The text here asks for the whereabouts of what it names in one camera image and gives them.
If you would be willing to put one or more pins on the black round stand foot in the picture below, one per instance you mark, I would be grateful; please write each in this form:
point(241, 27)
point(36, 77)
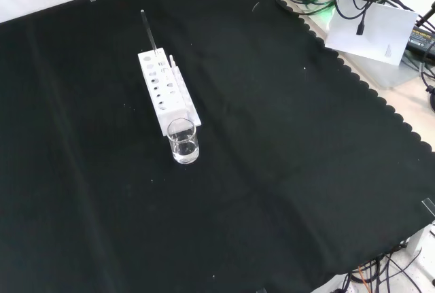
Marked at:
point(432, 99)

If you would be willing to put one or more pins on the black scalloped bench cloth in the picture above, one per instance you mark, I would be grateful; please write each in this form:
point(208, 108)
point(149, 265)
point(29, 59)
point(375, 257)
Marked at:
point(272, 136)

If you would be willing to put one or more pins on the black power adapter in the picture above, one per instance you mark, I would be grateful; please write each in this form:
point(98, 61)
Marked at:
point(421, 39)

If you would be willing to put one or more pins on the white test tube rack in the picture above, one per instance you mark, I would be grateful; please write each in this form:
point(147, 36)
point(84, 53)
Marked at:
point(153, 69)

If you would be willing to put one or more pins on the white bench bracket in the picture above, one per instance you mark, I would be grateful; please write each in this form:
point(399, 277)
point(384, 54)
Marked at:
point(420, 242)

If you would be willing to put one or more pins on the white paper sheet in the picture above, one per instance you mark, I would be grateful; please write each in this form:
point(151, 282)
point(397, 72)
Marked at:
point(384, 38)

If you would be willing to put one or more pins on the grey metal base plate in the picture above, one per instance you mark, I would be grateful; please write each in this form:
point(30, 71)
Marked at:
point(380, 76)

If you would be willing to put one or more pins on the small clear glass beaker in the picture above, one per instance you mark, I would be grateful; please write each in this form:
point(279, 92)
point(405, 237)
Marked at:
point(185, 153)

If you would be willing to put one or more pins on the clear glass rod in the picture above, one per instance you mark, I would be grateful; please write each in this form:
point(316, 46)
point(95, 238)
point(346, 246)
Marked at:
point(148, 30)

